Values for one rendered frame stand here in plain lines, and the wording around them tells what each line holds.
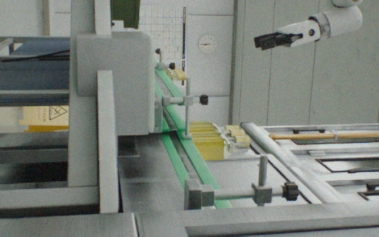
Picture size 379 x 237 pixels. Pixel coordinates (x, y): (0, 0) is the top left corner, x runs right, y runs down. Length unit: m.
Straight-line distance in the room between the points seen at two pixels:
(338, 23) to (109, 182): 0.83
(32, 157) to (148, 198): 0.63
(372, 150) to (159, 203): 1.33
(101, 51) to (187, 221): 0.68
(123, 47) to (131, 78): 0.07
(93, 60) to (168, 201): 0.37
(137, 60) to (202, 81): 6.46
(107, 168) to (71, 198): 0.09
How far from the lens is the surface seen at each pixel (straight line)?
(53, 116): 4.82
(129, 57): 1.13
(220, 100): 7.70
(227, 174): 1.62
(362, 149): 2.12
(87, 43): 1.12
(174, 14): 7.37
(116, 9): 1.46
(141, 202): 0.95
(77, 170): 1.04
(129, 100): 1.15
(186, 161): 1.22
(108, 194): 0.96
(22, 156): 1.53
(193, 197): 0.73
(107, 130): 1.03
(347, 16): 1.51
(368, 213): 0.56
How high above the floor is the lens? 0.72
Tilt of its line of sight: 10 degrees up
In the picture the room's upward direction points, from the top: 89 degrees clockwise
